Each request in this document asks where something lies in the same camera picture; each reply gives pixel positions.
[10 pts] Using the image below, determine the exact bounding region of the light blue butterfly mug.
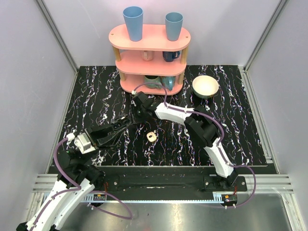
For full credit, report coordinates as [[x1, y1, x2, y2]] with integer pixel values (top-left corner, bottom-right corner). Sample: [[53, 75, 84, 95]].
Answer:
[[161, 76, 176, 91]]

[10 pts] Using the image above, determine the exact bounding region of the cream bowl with dark rim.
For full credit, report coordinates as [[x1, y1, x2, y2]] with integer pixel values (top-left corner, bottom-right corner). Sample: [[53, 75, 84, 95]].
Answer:
[[192, 75, 219, 99]]

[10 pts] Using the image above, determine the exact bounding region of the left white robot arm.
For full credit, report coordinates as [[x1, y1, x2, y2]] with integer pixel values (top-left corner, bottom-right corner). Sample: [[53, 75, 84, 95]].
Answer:
[[16, 119, 129, 231]]

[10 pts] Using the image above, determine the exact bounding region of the small blue plastic cup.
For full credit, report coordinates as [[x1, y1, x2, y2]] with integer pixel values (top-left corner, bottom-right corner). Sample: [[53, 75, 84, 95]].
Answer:
[[165, 12, 183, 41]]

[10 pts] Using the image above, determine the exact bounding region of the dark blue ceramic mug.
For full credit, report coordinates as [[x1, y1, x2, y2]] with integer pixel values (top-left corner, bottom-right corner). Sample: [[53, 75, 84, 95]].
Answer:
[[163, 51, 180, 62]]

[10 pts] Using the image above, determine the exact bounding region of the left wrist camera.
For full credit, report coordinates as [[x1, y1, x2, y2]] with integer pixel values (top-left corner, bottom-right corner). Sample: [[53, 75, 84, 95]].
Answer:
[[74, 133, 96, 154]]

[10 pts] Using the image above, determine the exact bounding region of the pink three-tier wooden shelf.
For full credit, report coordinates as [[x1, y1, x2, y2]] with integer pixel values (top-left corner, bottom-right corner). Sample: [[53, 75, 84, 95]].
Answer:
[[109, 24, 191, 95]]

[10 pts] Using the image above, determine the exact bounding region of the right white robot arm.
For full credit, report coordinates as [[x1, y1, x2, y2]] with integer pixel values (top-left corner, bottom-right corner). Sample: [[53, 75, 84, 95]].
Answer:
[[133, 99, 238, 191]]

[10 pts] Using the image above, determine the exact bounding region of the purple cable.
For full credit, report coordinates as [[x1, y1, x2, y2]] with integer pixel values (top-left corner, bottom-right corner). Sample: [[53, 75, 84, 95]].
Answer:
[[31, 134, 133, 231], [131, 82, 257, 209]]

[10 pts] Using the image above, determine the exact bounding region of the cream earbud charging case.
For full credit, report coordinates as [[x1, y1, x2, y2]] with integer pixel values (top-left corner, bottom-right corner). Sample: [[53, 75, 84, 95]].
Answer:
[[146, 131, 158, 142]]

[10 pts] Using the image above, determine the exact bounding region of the large blue plastic cup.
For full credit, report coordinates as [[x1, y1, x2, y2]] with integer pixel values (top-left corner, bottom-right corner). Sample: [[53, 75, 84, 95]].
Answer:
[[123, 6, 143, 42]]

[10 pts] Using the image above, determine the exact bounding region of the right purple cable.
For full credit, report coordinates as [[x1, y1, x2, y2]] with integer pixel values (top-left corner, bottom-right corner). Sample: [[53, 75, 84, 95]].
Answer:
[[131, 82, 257, 209]]

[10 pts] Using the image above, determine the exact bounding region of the pink ceramic mug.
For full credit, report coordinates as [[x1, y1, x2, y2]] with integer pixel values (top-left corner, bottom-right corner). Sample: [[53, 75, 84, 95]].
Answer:
[[141, 51, 154, 61]]

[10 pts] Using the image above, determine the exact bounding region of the aluminium frame rail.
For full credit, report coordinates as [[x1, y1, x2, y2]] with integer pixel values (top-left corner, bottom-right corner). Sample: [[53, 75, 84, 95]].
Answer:
[[31, 173, 299, 231]]

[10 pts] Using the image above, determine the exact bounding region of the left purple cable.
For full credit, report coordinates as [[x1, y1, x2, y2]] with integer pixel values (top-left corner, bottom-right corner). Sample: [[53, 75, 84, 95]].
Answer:
[[31, 134, 133, 231]]

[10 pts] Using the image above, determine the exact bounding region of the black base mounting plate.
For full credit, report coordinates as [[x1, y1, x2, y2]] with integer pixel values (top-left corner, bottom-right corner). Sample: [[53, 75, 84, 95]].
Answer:
[[48, 165, 260, 200]]

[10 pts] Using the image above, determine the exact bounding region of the green speckled ceramic mug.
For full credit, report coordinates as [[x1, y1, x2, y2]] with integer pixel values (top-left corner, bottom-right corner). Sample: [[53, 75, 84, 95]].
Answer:
[[144, 75, 162, 89]]

